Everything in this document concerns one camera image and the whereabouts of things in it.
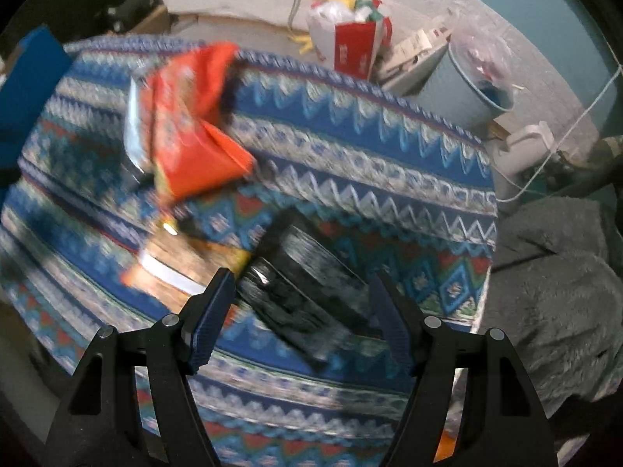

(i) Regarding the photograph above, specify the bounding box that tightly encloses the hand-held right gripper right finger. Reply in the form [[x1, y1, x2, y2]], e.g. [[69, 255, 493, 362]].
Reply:
[[367, 272, 558, 467]]

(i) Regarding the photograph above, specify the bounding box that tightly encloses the large orange-red snack packet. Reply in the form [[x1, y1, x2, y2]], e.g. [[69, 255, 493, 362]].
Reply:
[[146, 43, 256, 200]]

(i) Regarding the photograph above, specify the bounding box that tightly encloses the black snack packet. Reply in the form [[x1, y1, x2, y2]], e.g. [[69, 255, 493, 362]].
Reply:
[[236, 209, 385, 375]]

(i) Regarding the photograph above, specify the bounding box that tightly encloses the clear bin liner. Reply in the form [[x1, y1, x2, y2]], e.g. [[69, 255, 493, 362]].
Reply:
[[450, 10, 521, 103]]

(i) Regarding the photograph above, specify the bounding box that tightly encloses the silver foil snack packet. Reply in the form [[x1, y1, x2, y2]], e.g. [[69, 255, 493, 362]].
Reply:
[[121, 70, 157, 186]]

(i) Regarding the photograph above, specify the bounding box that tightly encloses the light blue trash bin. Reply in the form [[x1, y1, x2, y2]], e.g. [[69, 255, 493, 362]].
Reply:
[[416, 41, 516, 130]]

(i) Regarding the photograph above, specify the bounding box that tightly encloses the blue patterned blanket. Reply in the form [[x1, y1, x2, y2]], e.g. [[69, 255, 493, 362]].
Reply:
[[0, 34, 500, 467]]

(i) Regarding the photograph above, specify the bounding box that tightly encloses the white cable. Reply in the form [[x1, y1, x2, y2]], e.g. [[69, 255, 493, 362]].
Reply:
[[496, 44, 623, 202]]

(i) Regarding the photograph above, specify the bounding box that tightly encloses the white electric kettle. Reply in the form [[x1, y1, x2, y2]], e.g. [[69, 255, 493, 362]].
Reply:
[[496, 121, 558, 181]]

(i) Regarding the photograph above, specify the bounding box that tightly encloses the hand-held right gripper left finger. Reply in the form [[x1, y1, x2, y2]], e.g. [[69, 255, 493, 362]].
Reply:
[[46, 267, 237, 467]]

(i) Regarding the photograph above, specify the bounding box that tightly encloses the black bag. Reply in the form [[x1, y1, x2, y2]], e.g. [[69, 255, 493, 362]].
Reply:
[[100, 0, 164, 30]]

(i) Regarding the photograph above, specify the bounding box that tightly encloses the blue cardboard box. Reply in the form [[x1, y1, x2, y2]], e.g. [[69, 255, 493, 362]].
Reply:
[[0, 26, 74, 183]]

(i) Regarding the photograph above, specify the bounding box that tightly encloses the orange white-striped snack packet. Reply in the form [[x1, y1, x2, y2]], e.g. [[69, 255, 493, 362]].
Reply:
[[121, 233, 251, 297]]

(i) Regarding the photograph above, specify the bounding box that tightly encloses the grey fluffy blanket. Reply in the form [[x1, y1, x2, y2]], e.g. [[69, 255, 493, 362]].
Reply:
[[479, 199, 623, 448]]

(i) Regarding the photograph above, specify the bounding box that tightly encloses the beige paper bag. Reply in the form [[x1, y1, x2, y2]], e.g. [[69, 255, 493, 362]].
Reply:
[[377, 14, 453, 86]]

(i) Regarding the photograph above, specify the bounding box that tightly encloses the brown cardboard box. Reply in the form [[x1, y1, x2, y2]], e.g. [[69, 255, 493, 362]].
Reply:
[[131, 5, 171, 35]]

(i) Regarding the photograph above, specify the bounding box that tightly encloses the red and white bag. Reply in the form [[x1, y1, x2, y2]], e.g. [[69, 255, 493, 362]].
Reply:
[[335, 17, 392, 80]]

